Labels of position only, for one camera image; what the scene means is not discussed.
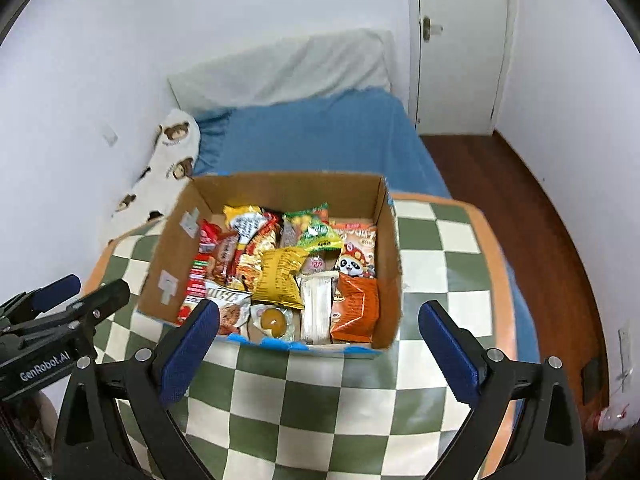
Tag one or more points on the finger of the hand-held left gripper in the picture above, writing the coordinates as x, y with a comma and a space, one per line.
55, 287
105, 297

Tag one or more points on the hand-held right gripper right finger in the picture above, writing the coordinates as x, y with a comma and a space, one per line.
450, 355

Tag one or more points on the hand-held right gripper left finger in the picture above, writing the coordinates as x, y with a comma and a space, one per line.
192, 350

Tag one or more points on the white cookie snack packet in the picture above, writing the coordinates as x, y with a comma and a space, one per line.
230, 310

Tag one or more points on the red green snack packet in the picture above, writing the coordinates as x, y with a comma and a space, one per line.
197, 285

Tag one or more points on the clear braised egg packet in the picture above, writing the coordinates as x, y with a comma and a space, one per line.
272, 321

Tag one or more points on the cardboard box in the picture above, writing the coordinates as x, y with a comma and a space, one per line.
385, 285

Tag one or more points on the plain orange snack packet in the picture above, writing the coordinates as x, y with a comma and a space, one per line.
355, 315

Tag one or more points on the orange panda snack packet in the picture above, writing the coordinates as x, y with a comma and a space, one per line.
352, 260

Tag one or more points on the red white snack packet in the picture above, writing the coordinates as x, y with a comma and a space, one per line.
255, 260

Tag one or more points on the long white snack packet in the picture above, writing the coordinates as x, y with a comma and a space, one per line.
316, 310

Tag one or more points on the yellow topped snack packet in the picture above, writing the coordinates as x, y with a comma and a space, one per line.
242, 217

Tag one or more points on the pink round candy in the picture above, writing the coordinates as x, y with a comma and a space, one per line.
317, 263

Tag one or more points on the bear print pillow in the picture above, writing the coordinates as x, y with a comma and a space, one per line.
170, 160

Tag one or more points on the blue bed sheet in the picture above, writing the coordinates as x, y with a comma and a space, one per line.
325, 135

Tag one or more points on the white door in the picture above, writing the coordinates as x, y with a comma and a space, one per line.
460, 70

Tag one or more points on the white pillow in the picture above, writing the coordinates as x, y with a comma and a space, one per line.
290, 70

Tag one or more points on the white wall socket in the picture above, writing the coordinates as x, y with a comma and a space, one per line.
625, 350

